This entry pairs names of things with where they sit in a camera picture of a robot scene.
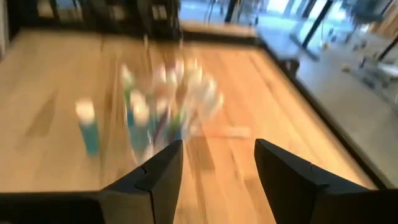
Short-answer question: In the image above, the black standing desk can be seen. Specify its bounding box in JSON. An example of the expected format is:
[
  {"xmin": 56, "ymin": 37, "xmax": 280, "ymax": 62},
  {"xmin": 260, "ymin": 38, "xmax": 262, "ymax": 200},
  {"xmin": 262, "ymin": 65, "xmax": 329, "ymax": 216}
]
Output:
[{"xmin": 223, "ymin": 0, "xmax": 335, "ymax": 62}]

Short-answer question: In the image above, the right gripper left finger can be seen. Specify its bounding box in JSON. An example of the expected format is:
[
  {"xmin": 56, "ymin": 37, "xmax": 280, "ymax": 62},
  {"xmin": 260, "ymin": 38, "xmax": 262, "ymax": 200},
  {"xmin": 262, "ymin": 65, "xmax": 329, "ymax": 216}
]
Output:
[{"xmin": 0, "ymin": 139, "xmax": 184, "ymax": 224}]

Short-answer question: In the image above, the black frame handle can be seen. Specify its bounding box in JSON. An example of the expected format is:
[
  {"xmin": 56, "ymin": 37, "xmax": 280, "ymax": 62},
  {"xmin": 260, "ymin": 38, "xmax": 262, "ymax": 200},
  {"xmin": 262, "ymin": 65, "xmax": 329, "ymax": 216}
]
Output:
[{"xmin": 278, "ymin": 58, "xmax": 302, "ymax": 80}]

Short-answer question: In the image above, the black aluminium table frame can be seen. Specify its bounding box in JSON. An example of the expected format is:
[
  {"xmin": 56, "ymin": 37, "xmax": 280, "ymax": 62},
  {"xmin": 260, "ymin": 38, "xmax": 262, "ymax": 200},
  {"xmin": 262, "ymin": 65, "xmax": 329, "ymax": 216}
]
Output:
[{"xmin": 6, "ymin": 18, "xmax": 388, "ymax": 189}]

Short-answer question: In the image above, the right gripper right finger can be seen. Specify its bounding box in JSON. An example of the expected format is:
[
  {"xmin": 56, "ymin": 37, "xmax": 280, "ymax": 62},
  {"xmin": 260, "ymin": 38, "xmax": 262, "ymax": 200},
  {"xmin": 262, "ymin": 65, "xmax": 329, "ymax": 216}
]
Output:
[{"xmin": 254, "ymin": 138, "xmax": 398, "ymax": 224}]

